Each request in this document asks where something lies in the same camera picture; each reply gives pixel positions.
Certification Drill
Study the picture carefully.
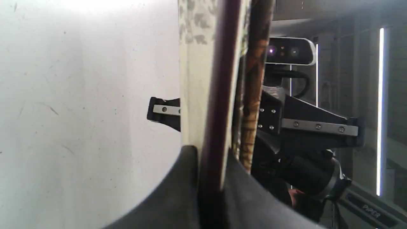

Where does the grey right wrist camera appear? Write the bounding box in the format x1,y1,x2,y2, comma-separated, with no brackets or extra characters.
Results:
266,37,317,66

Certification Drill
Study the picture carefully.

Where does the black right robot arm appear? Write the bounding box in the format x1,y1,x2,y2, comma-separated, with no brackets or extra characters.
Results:
252,92,406,229

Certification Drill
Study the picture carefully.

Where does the painted paper folding fan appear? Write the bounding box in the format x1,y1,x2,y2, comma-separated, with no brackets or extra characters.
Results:
177,0,275,229

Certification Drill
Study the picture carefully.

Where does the white vertical light strip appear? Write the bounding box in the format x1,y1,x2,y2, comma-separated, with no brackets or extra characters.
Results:
376,28,385,196

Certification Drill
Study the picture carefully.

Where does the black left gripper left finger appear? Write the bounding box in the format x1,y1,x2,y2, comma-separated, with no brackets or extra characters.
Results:
106,145,199,229

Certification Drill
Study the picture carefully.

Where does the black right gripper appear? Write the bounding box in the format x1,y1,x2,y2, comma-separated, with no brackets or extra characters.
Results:
147,92,365,166

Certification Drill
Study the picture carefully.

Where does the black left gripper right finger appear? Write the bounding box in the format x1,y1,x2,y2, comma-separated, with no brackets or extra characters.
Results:
224,152,321,229

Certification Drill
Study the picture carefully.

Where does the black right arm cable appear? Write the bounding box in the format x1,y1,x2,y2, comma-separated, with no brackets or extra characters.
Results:
266,65,310,99

